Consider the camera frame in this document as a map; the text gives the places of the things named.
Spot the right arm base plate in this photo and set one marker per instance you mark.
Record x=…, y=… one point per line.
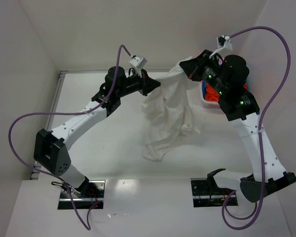
x=204, y=196

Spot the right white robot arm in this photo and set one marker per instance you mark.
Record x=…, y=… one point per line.
x=240, y=107

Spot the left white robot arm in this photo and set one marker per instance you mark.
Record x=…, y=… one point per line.
x=52, y=147

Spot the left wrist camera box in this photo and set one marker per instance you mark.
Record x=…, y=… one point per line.
x=138, y=62

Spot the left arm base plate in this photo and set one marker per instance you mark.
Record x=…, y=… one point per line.
x=94, y=195

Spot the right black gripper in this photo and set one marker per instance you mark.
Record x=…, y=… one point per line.
x=199, y=66

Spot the orange t shirt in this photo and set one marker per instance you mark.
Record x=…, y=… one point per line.
x=214, y=98

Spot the white t shirt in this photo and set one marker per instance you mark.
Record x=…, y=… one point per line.
x=171, y=120

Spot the pink plastic basket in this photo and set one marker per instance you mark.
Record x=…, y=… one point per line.
x=206, y=104

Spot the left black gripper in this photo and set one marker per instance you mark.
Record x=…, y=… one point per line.
x=143, y=82

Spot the blue t shirt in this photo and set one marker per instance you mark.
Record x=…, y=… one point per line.
x=207, y=91

